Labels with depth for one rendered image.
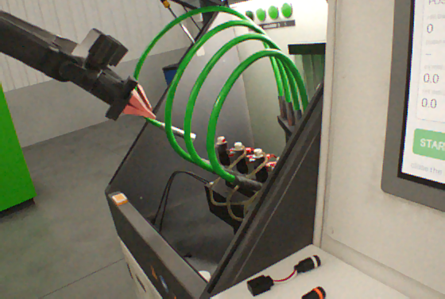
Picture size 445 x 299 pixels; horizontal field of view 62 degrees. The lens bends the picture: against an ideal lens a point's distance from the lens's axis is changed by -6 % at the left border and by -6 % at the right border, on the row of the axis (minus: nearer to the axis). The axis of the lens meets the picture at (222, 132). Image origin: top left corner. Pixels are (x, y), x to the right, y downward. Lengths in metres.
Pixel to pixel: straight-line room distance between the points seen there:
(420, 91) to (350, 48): 0.14
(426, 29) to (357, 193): 0.26
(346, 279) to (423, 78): 0.31
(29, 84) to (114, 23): 1.94
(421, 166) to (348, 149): 0.13
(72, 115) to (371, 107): 7.08
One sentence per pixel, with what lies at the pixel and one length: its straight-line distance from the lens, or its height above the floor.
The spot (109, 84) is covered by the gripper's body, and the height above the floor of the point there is 1.29.
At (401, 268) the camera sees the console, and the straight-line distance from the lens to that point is 0.60.
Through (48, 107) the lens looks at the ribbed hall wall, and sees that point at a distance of 7.40.
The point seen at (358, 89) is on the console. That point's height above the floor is 1.25.
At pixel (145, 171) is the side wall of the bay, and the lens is 1.25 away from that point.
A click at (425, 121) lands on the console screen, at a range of 0.54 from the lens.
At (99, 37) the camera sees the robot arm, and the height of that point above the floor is 1.39.
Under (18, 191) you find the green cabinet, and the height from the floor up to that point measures 0.20.
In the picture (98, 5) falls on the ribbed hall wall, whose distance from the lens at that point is 7.73.
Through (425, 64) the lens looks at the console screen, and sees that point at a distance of 0.54.
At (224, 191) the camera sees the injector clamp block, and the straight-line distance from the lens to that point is 0.97.
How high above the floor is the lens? 1.38
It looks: 16 degrees down
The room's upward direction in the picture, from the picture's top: 11 degrees counter-clockwise
